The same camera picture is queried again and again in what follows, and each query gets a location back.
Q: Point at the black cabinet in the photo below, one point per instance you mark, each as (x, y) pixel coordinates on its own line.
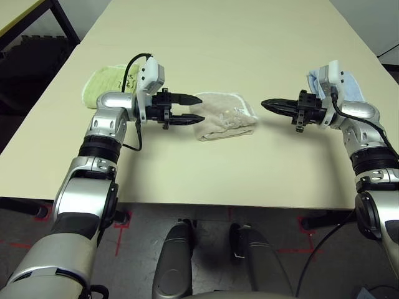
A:
(394, 68)

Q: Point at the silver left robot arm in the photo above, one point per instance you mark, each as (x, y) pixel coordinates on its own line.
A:
(84, 193)

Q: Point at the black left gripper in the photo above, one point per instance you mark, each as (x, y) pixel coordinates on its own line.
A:
(160, 107)

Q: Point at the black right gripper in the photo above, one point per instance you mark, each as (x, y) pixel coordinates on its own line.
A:
(311, 110)

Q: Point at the beige side table black legs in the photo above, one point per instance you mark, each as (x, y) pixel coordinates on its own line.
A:
(18, 12)

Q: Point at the small blue-grey floor box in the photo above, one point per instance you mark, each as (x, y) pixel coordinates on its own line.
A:
(368, 293)

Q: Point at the blue folded towel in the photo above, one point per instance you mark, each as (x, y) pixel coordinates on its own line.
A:
(353, 88)

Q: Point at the black foam floor mats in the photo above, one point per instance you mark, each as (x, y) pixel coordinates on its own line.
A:
(34, 53)

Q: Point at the black metal rod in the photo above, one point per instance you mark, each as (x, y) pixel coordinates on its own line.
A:
(389, 50)

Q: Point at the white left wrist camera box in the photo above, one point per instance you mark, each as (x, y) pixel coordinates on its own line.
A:
(152, 73)

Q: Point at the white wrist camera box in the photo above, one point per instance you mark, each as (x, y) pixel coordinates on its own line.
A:
(335, 74)
(152, 73)

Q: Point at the beige towel with white trim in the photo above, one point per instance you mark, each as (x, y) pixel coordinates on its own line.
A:
(218, 124)

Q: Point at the green folded towel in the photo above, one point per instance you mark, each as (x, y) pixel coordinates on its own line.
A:
(103, 84)

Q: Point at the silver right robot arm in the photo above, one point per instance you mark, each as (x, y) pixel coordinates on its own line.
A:
(358, 110)

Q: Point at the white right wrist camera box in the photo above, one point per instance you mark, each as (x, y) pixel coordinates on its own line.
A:
(335, 74)

